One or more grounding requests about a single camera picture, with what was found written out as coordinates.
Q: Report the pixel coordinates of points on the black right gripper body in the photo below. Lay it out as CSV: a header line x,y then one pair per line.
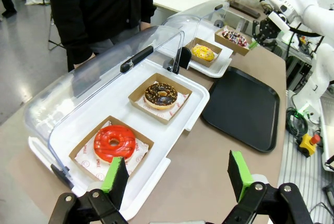
x,y
266,30

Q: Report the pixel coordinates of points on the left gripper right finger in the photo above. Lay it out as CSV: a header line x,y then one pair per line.
x,y
238,174

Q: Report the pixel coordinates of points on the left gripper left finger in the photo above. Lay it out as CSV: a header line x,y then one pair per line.
x,y
116,182

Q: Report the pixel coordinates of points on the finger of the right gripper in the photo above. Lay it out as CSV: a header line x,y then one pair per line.
x,y
253,45

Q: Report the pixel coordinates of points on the chocolate donut pink white stripes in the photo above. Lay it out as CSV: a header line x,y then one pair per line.
x,y
233,38

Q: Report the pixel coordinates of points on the brown cardboard donut box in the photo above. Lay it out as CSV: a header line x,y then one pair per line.
x,y
135,96
231,47
78,153
215,47

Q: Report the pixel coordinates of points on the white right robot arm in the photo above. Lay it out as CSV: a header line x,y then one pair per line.
x,y
310,12

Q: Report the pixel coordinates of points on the red glazed donut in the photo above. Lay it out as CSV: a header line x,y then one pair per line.
x,y
104,145

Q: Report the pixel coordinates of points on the yellow sprinkled donut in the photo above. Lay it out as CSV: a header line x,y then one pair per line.
x,y
202,53

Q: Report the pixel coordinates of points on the black serving tray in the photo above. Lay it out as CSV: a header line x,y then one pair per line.
x,y
242,109

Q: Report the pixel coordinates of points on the chocolate sprinkled donut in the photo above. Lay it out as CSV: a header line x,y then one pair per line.
x,y
154,97

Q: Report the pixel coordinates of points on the person's left hand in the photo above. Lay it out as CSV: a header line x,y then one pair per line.
x,y
146,26

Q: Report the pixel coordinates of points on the person's right hand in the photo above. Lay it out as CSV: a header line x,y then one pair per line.
x,y
79,65

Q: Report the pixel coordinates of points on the dark wooden plank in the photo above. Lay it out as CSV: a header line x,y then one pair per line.
x,y
245,9

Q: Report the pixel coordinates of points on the white printed paper liner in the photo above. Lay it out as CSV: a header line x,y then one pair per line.
x,y
180,104
139,153

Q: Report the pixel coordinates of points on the white display case base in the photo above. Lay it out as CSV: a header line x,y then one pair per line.
x,y
214,70

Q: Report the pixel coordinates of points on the left white display case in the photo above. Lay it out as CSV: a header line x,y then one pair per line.
x,y
167,135

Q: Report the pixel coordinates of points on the clear display case lid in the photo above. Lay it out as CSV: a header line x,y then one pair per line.
x,y
188,17
78,83

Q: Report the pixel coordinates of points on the yellow emergency stop button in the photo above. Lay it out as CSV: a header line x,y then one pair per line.
x,y
308,144

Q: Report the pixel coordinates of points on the person in black coat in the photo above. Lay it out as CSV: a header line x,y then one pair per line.
x,y
99,4

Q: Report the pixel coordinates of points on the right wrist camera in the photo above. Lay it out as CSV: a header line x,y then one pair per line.
x,y
278,22

